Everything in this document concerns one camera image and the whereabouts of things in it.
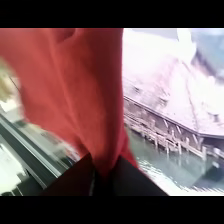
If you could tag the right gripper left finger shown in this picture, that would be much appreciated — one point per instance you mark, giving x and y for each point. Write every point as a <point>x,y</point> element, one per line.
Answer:
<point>71,181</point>

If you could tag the red garment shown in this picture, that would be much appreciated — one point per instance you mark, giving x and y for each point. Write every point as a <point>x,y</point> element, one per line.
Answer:
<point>76,93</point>

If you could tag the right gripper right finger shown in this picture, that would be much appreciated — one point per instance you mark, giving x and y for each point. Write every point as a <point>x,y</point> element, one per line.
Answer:
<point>133,181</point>

